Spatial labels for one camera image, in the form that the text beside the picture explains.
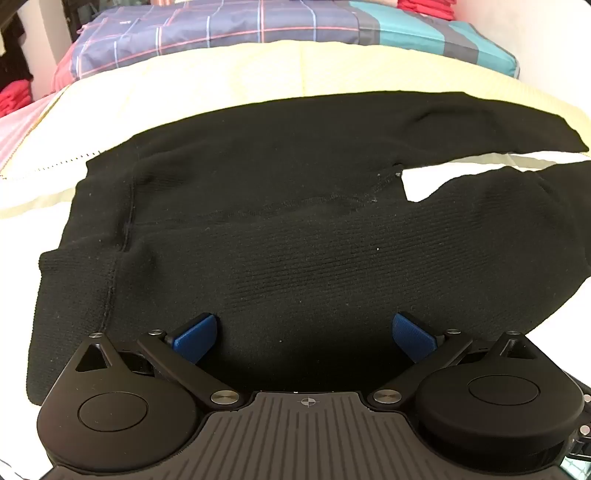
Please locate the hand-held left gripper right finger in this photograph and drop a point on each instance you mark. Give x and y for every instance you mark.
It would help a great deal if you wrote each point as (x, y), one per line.
(411, 339)

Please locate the red cloth pile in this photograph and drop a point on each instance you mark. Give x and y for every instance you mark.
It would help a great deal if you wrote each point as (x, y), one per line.
(13, 98)

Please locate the black pants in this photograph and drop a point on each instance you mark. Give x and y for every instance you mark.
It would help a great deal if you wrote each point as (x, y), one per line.
(286, 240)

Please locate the white patterned bed sheet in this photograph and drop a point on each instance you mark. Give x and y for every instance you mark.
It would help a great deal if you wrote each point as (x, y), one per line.
(18, 286)

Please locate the dark hanging clothes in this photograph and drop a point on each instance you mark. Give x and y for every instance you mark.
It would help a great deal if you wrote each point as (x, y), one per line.
(14, 50)

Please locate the pink bed sheet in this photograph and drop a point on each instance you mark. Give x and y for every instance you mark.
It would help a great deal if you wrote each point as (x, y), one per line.
(21, 131)

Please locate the yellow blanket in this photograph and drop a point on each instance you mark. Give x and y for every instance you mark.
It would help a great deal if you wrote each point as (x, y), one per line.
(221, 78)

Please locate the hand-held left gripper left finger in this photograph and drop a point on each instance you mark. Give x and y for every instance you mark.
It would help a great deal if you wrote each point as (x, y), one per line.
(196, 339)

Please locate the blue plaid folded quilt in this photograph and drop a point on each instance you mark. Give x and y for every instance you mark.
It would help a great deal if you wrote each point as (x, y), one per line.
(221, 21)

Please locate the red folded cloth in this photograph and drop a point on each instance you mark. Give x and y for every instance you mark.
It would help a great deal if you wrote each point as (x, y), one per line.
(427, 8)

